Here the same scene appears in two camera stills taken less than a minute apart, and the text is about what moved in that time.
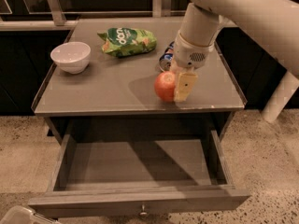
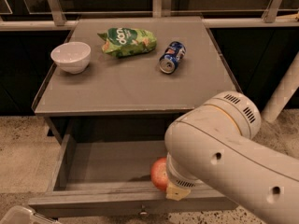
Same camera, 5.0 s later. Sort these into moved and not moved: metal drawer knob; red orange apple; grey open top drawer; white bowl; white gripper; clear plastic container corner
Moved: white gripper; red orange apple
Not moved: metal drawer knob; clear plastic container corner; white bowl; grey open top drawer
